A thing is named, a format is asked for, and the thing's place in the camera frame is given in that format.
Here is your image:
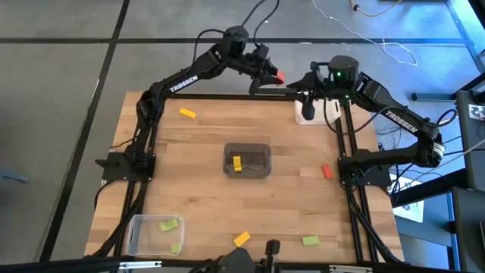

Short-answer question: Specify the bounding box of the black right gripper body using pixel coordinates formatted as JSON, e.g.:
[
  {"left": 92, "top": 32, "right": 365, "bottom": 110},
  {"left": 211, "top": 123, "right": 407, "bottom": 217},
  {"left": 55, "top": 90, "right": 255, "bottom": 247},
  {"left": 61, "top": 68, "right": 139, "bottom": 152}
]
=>
[{"left": 310, "top": 55, "right": 360, "bottom": 98}]

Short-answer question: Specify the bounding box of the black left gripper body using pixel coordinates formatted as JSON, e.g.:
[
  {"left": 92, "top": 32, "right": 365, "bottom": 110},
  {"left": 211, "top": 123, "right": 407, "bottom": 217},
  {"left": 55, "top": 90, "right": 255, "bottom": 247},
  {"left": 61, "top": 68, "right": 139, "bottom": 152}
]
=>
[{"left": 223, "top": 25, "right": 274, "bottom": 92}]

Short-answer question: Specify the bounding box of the black flat bar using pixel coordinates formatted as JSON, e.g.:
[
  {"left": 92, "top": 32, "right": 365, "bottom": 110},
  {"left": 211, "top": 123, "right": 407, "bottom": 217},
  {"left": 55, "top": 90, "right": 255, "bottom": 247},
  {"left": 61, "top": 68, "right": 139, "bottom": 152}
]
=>
[{"left": 259, "top": 87, "right": 304, "bottom": 96}]

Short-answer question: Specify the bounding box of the white plastic bin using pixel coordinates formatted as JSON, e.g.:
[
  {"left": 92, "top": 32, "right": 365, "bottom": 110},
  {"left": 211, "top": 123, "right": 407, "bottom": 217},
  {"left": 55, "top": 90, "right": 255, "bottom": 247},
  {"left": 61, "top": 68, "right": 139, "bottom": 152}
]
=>
[{"left": 294, "top": 97, "right": 342, "bottom": 126}]

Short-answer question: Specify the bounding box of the grey translucent plastic bin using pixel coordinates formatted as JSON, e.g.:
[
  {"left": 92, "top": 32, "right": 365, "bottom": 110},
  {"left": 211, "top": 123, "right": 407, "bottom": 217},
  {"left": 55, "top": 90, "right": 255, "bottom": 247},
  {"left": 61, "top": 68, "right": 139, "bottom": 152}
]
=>
[{"left": 222, "top": 142, "right": 273, "bottom": 180}]

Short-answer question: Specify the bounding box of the black white fiducial marker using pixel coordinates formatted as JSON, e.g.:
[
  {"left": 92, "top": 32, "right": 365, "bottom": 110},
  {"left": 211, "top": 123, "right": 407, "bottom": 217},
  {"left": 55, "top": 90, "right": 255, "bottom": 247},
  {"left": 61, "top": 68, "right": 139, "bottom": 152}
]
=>
[{"left": 468, "top": 103, "right": 485, "bottom": 121}]

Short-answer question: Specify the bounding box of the black side table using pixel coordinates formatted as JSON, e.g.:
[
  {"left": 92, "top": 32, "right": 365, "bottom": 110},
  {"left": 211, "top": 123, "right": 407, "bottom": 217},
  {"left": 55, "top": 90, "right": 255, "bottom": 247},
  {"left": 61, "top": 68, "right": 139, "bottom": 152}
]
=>
[{"left": 454, "top": 71, "right": 485, "bottom": 190}]

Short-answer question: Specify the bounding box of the white paper sheet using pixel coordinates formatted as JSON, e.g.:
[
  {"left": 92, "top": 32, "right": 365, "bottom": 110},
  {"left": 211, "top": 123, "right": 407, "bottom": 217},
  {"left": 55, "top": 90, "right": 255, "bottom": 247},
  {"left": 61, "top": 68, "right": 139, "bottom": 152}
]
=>
[{"left": 393, "top": 177, "right": 425, "bottom": 224}]

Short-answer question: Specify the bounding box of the clear plastic bin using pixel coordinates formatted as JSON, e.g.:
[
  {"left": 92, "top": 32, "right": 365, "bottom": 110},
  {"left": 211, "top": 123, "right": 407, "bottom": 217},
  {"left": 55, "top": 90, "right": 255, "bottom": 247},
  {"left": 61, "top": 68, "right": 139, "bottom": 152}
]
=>
[{"left": 125, "top": 214, "right": 186, "bottom": 257}]

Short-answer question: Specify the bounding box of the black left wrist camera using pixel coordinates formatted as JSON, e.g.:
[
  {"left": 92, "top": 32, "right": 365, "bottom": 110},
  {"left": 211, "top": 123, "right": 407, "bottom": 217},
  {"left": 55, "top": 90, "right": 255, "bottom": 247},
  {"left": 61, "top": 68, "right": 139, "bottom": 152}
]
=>
[{"left": 252, "top": 42, "right": 271, "bottom": 62}]

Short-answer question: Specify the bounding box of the white floor cable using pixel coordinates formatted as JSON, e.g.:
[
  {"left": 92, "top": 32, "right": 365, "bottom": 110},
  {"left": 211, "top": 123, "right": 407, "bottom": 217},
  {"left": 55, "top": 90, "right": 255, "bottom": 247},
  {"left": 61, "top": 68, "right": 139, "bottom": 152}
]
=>
[{"left": 312, "top": 0, "right": 418, "bottom": 67}]

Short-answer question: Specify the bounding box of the black aluminium table frame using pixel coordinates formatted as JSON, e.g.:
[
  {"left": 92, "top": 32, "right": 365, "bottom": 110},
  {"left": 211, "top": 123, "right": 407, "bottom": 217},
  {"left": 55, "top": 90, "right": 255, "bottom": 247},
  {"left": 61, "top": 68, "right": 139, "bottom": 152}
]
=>
[{"left": 85, "top": 90, "right": 405, "bottom": 265}]

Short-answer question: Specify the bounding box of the yellow cable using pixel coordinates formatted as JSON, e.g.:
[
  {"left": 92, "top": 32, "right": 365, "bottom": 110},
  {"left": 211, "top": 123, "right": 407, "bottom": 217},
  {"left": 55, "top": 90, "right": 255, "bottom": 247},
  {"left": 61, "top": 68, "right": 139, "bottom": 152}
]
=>
[{"left": 349, "top": 0, "right": 403, "bottom": 18}]

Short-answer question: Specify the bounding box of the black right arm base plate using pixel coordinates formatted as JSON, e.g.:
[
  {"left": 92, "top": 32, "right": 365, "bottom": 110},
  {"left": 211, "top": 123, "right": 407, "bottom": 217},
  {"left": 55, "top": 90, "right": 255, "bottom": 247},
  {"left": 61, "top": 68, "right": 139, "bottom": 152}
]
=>
[{"left": 338, "top": 154, "right": 392, "bottom": 190}]

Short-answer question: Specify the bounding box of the black frame strut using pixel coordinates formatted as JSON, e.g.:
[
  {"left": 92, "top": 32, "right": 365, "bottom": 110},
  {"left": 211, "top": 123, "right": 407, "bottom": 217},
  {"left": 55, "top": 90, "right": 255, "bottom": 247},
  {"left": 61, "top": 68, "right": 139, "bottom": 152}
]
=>
[{"left": 392, "top": 168, "right": 469, "bottom": 208}]

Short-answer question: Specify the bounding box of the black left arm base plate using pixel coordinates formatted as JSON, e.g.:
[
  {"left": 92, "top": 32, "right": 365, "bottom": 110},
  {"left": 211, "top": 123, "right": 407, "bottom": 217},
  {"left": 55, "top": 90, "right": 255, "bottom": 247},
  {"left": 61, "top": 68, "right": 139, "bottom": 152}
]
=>
[{"left": 94, "top": 151, "right": 157, "bottom": 182}]

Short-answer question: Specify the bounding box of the silver metal bracket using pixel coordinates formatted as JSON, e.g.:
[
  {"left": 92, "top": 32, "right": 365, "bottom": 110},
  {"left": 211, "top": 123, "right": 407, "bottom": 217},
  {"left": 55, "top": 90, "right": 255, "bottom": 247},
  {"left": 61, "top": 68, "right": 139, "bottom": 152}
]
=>
[
  {"left": 118, "top": 260, "right": 163, "bottom": 270},
  {"left": 328, "top": 264, "right": 374, "bottom": 273}
]

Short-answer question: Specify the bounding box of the black frame beam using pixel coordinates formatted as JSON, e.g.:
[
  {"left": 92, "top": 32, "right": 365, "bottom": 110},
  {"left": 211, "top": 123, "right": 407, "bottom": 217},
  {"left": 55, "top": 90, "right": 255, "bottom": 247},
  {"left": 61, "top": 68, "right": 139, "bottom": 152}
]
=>
[{"left": 0, "top": 254, "right": 485, "bottom": 273}]

